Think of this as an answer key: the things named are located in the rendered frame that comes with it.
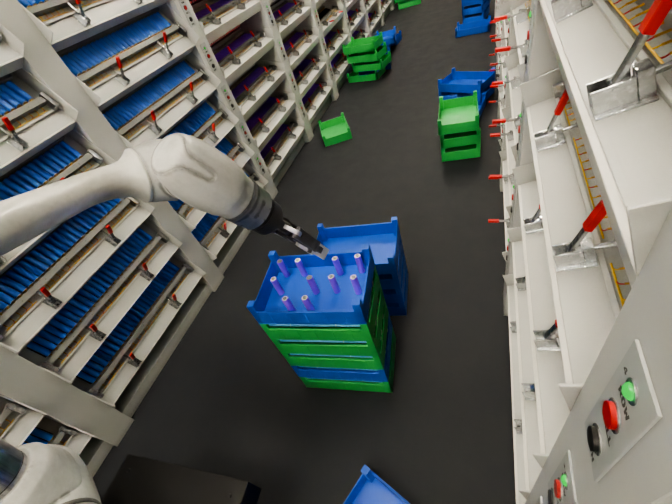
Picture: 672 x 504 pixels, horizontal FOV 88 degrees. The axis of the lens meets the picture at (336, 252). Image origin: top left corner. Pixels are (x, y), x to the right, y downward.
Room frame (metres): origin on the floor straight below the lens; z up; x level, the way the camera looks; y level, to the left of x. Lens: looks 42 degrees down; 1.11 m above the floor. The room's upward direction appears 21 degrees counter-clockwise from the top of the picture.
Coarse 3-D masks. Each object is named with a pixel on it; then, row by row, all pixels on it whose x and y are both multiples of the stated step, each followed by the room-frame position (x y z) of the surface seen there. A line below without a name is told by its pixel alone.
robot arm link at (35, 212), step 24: (144, 144) 0.69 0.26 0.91; (120, 168) 0.63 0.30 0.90; (144, 168) 0.63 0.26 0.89; (48, 192) 0.52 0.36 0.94; (72, 192) 0.55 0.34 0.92; (96, 192) 0.58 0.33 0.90; (120, 192) 0.61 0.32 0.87; (144, 192) 0.62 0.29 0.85; (168, 192) 0.62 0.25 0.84; (0, 216) 0.45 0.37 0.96; (24, 216) 0.46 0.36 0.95; (48, 216) 0.49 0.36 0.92; (72, 216) 0.53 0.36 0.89; (0, 240) 0.42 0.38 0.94; (24, 240) 0.45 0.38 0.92
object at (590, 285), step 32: (544, 96) 0.59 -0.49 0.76; (544, 128) 0.51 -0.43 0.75; (576, 128) 0.45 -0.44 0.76; (544, 160) 0.43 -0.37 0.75; (576, 160) 0.38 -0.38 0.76; (544, 192) 0.36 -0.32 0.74; (576, 192) 0.33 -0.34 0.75; (544, 224) 0.31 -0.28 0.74; (576, 224) 0.28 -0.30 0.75; (608, 224) 0.25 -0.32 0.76; (576, 256) 0.22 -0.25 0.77; (608, 256) 0.21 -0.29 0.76; (576, 288) 0.20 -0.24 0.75; (608, 288) 0.18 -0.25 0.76; (576, 320) 0.16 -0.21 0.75; (608, 320) 0.15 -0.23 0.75; (576, 352) 0.13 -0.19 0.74; (576, 384) 0.09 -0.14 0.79
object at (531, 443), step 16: (512, 240) 0.60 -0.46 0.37; (528, 320) 0.37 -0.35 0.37; (528, 336) 0.34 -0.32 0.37; (528, 352) 0.31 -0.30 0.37; (528, 368) 0.28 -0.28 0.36; (528, 384) 0.24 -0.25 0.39; (528, 400) 0.23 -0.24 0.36; (528, 416) 0.20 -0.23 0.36; (528, 432) 0.18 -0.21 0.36; (528, 448) 0.15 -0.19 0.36; (528, 464) 0.13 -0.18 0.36; (528, 480) 0.11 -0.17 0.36
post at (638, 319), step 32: (640, 288) 0.08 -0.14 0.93; (640, 320) 0.07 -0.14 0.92; (608, 352) 0.08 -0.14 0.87; (576, 416) 0.08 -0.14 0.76; (576, 448) 0.06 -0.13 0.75; (640, 448) 0.03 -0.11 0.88; (544, 480) 0.08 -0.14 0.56; (576, 480) 0.05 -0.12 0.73; (608, 480) 0.03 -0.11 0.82; (640, 480) 0.02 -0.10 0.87
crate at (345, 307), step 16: (272, 256) 0.78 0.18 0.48; (288, 256) 0.78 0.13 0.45; (304, 256) 0.76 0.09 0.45; (352, 256) 0.70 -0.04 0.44; (368, 256) 0.66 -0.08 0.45; (272, 272) 0.76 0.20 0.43; (320, 272) 0.72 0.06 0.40; (336, 272) 0.70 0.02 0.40; (352, 272) 0.67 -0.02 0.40; (368, 272) 0.61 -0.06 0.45; (272, 288) 0.73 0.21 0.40; (288, 288) 0.70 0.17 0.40; (304, 288) 0.68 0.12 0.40; (320, 288) 0.66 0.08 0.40; (352, 288) 0.62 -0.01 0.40; (368, 288) 0.58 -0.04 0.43; (256, 304) 0.63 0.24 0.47; (272, 304) 0.67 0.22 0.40; (320, 304) 0.61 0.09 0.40; (336, 304) 0.59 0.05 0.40; (352, 304) 0.51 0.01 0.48; (368, 304) 0.54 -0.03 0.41; (272, 320) 0.60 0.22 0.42; (288, 320) 0.58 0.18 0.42; (304, 320) 0.56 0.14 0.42; (320, 320) 0.54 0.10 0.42; (336, 320) 0.53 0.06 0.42; (352, 320) 0.51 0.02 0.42
